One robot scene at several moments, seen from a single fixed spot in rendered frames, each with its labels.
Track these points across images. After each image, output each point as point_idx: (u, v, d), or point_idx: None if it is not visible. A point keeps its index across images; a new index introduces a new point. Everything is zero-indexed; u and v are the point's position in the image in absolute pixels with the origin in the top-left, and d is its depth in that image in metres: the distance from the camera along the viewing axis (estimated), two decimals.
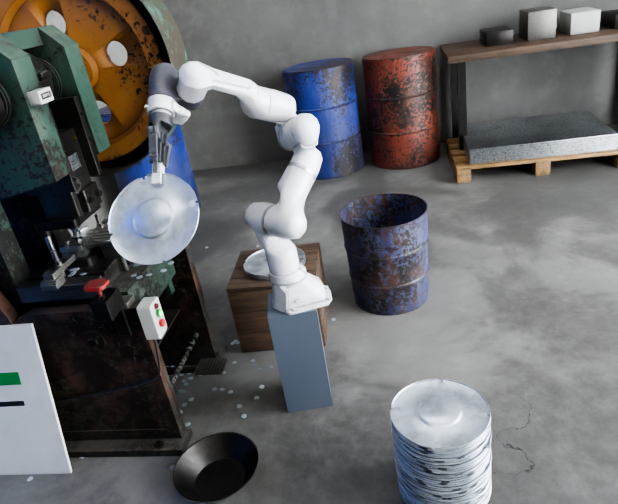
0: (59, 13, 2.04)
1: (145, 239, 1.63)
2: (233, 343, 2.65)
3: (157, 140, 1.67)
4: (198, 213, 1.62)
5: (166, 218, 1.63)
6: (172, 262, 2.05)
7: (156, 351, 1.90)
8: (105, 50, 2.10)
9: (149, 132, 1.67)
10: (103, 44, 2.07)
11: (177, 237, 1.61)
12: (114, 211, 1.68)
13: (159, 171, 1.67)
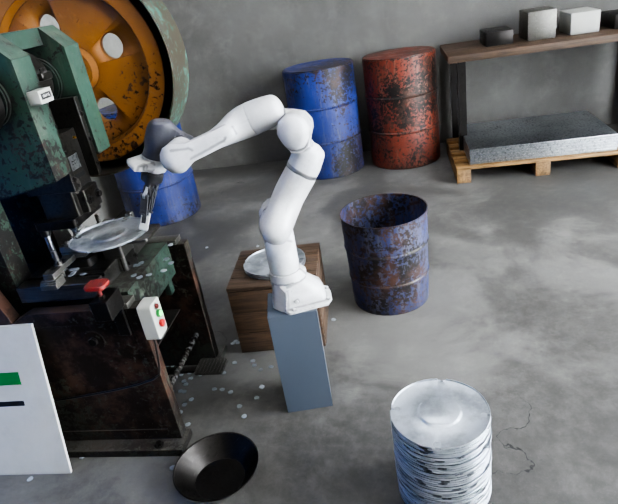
0: (122, 53, 2.08)
1: (93, 242, 1.98)
2: (233, 343, 2.65)
3: None
4: (139, 235, 1.96)
5: (117, 234, 2.00)
6: (172, 262, 2.05)
7: (156, 351, 1.90)
8: (106, 96, 2.18)
9: (156, 188, 1.99)
10: (109, 97, 2.16)
11: (113, 243, 1.94)
12: (90, 229, 2.11)
13: None
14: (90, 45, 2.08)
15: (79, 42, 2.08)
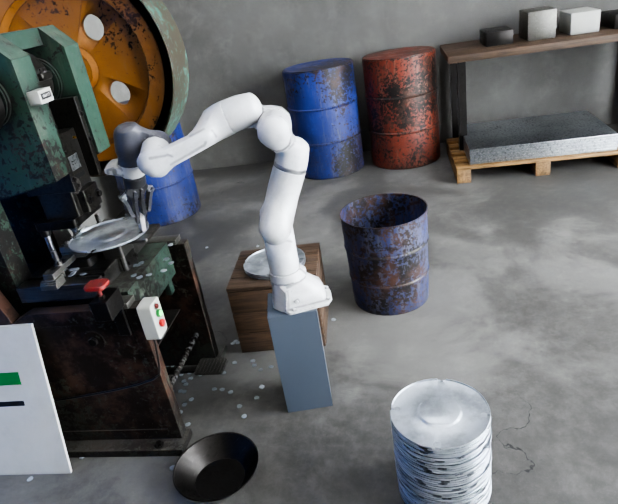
0: None
1: (125, 227, 2.07)
2: (233, 343, 2.65)
3: (146, 195, 1.95)
4: (80, 231, 2.08)
5: (101, 231, 2.05)
6: (172, 262, 2.05)
7: (156, 351, 1.90)
8: (84, 33, 2.08)
9: (152, 191, 1.93)
10: (77, 28, 2.06)
11: (106, 226, 2.11)
12: (130, 240, 1.95)
13: None
14: None
15: None
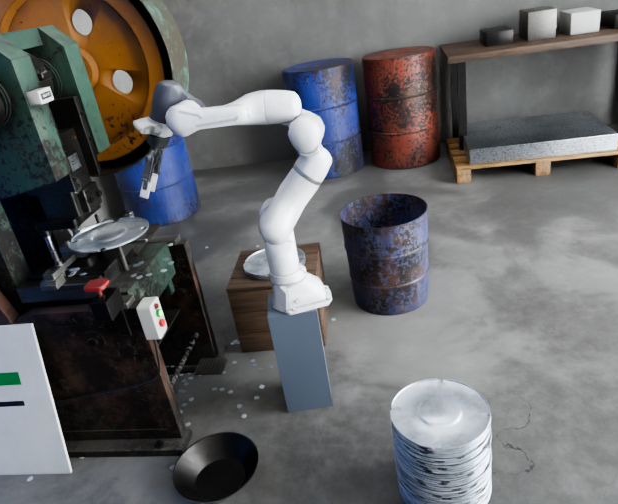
0: (125, 94, 2.15)
1: (96, 233, 2.06)
2: (233, 343, 2.65)
3: None
4: (89, 251, 1.90)
5: (101, 238, 1.99)
6: (172, 262, 2.05)
7: (156, 351, 1.90)
8: None
9: (162, 150, 1.96)
10: None
11: (82, 245, 1.97)
12: (132, 219, 2.13)
13: (150, 180, 1.99)
14: (104, 66, 2.11)
15: (97, 56, 2.10)
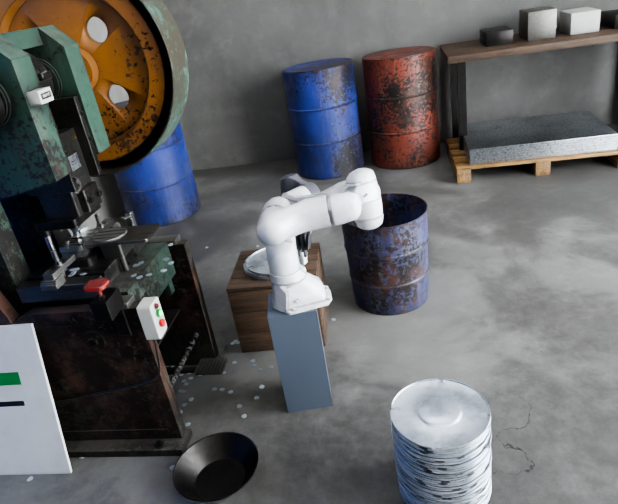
0: (107, 31, 2.05)
1: None
2: (233, 343, 2.65)
3: (308, 237, 2.40)
4: (245, 263, 2.55)
5: (267, 259, 2.55)
6: (172, 262, 2.05)
7: (156, 351, 1.90)
8: (112, 84, 2.16)
9: (309, 235, 2.37)
10: (115, 82, 2.13)
11: (260, 255, 2.61)
12: None
13: (305, 254, 2.46)
14: (78, 39, 2.08)
15: None
